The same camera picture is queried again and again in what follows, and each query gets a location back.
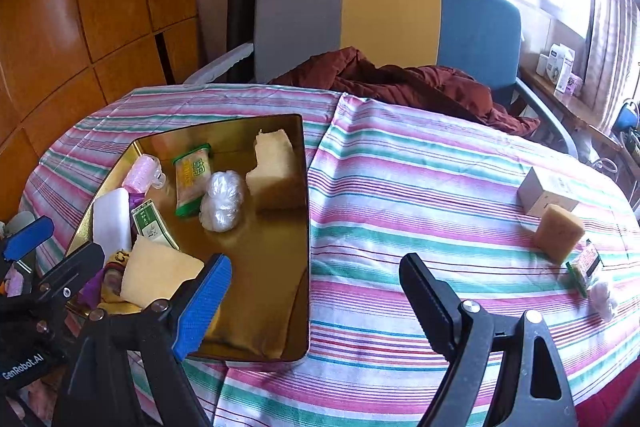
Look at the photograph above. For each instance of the red cloth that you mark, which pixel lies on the red cloth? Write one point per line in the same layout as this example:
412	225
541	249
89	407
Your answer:
612	402

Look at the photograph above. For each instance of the yellow green snack packet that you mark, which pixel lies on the yellow green snack packet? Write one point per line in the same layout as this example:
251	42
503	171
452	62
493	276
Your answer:
192	182

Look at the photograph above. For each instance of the tan sponge block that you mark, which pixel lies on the tan sponge block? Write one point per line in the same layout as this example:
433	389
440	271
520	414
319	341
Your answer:
557	232

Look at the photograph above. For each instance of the large pale torn sponge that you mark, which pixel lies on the large pale torn sponge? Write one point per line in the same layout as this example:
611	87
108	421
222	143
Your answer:
275	182

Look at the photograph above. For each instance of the green white small box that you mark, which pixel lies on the green white small box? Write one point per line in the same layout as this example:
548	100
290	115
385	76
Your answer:
152	227

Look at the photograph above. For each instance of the red-brown jacket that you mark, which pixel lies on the red-brown jacket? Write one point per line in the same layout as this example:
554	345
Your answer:
400	92

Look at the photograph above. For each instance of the clear plastic bag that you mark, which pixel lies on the clear plastic bag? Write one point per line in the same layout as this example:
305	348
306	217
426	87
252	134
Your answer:
220	202

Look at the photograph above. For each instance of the green striped snack packet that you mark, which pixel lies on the green striped snack packet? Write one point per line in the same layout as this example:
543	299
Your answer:
585	264

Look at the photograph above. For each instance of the blue round object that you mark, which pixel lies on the blue round object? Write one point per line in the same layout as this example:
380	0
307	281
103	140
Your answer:
627	117

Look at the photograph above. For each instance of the striped tablecloth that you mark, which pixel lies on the striped tablecloth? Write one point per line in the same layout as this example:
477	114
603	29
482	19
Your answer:
425	182

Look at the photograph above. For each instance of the purple snack packet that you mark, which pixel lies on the purple snack packet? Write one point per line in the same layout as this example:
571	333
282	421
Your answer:
92	291
136	196

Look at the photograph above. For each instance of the grey yellow blue chair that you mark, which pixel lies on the grey yellow blue chair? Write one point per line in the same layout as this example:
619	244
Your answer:
300	22

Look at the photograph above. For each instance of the white cardboard box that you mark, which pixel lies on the white cardboard box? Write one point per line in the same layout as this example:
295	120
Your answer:
545	189

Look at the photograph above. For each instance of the pink patterned curtain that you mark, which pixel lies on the pink patterned curtain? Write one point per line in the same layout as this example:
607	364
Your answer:
610	47

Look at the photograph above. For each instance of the small white plastic wad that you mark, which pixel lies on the small white plastic wad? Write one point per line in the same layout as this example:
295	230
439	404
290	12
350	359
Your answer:
602	299

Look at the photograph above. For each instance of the pink hair roller with clip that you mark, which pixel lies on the pink hair roller with clip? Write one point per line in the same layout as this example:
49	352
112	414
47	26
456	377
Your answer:
140	172

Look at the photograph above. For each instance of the yellow sponge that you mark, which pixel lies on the yellow sponge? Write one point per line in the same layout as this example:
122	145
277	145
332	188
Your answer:
155	274

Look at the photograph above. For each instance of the small purple box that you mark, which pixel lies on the small purple box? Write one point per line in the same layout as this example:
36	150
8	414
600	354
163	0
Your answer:
574	85

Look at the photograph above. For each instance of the white carton on windowsill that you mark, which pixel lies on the white carton on windowsill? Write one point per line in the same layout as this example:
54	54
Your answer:
562	62

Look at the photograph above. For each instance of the white plastic bottle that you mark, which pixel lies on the white plastic bottle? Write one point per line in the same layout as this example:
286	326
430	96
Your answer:
112	222

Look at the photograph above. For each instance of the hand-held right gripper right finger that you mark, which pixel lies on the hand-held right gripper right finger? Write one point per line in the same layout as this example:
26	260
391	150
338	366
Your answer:
430	302

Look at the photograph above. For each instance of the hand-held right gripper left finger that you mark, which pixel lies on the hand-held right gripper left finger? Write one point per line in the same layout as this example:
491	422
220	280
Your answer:
200	307

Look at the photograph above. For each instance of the gold metal tin tray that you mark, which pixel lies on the gold metal tin tray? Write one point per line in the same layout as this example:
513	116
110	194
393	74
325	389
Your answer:
270	247

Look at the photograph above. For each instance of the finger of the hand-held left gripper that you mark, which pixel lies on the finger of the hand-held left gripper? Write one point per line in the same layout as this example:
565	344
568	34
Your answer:
75	267
25	242

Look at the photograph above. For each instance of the wooden window ledge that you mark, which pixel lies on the wooden window ledge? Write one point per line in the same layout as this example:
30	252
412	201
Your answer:
560	107

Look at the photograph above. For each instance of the wooden wardrobe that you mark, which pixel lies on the wooden wardrobe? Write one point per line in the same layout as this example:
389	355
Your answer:
75	7

